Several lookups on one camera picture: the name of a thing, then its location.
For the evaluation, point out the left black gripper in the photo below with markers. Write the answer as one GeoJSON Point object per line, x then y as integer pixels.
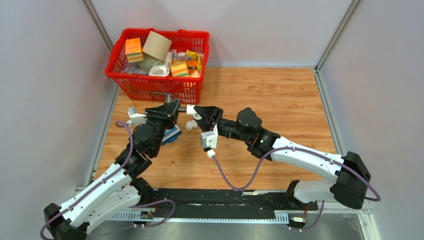
{"type": "Point", "coordinates": [162, 113]}

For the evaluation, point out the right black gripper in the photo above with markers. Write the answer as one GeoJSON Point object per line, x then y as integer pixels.
{"type": "Point", "coordinates": [211, 114]}

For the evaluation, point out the dark grey metal faucet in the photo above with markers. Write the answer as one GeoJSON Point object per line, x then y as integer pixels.
{"type": "Point", "coordinates": [168, 98]}

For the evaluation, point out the chrome faucet with white elbow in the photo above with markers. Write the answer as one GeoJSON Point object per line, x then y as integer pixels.
{"type": "Point", "coordinates": [190, 125]}

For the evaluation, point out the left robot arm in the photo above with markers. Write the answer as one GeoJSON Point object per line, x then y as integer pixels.
{"type": "Point", "coordinates": [120, 186]}

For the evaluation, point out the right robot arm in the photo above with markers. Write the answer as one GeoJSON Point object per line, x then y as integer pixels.
{"type": "Point", "coordinates": [345, 178]}

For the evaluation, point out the blue razor package box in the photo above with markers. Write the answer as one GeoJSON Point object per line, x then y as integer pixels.
{"type": "Point", "coordinates": [171, 135]}

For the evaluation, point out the orange striped sponge block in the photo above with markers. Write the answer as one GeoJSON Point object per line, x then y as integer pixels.
{"type": "Point", "coordinates": [179, 69]}

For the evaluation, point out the white tape roll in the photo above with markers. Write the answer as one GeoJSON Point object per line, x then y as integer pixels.
{"type": "Point", "coordinates": [159, 71]}

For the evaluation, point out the red plastic shopping basket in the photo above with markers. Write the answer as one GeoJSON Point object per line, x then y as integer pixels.
{"type": "Point", "coordinates": [141, 87]}

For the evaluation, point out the pale green tape roll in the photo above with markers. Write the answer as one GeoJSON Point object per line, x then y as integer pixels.
{"type": "Point", "coordinates": [148, 62]}

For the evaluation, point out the yellow snack packet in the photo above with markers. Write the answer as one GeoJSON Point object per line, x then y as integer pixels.
{"type": "Point", "coordinates": [193, 61]}

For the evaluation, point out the brown cardboard tape roll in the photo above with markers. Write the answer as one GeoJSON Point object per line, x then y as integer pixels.
{"type": "Point", "coordinates": [157, 46]}

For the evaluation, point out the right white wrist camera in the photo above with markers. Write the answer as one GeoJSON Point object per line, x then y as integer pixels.
{"type": "Point", "coordinates": [208, 141]}

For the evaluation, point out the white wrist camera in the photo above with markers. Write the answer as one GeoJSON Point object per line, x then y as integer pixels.
{"type": "Point", "coordinates": [135, 118]}
{"type": "Point", "coordinates": [208, 141]}

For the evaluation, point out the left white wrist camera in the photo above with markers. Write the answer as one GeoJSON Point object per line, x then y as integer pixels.
{"type": "Point", "coordinates": [135, 118]}

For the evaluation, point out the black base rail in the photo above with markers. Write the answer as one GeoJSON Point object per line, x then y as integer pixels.
{"type": "Point", "coordinates": [222, 203]}

